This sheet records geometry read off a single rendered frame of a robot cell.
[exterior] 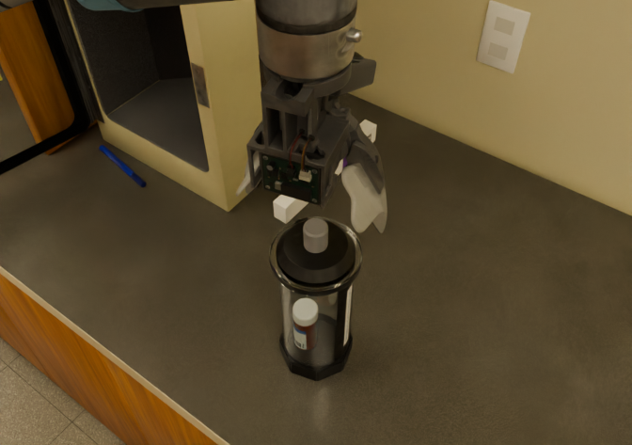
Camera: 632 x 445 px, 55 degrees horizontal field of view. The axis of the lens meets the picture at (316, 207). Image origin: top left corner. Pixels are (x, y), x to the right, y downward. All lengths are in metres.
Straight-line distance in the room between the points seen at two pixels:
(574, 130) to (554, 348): 0.39
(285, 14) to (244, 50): 0.48
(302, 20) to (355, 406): 0.56
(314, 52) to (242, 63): 0.48
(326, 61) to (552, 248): 0.69
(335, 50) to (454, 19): 0.68
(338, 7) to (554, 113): 0.74
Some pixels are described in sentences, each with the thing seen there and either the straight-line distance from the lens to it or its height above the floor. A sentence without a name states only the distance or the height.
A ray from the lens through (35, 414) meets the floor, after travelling 2.05.
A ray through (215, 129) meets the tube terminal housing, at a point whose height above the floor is 1.13.
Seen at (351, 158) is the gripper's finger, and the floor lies 1.34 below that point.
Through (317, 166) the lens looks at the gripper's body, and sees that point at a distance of 0.50.
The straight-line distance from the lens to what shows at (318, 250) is 0.68.
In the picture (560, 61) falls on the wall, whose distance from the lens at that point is 1.08.
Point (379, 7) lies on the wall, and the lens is 1.19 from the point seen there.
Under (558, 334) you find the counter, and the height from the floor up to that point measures 0.94.
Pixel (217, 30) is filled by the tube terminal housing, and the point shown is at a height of 1.28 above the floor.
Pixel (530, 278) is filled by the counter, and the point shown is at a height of 0.94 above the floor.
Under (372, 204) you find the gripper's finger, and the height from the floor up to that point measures 1.29.
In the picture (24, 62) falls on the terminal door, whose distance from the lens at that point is 1.09.
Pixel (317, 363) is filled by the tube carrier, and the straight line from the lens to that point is 0.84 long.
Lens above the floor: 1.72
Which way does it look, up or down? 48 degrees down
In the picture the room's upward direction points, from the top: straight up
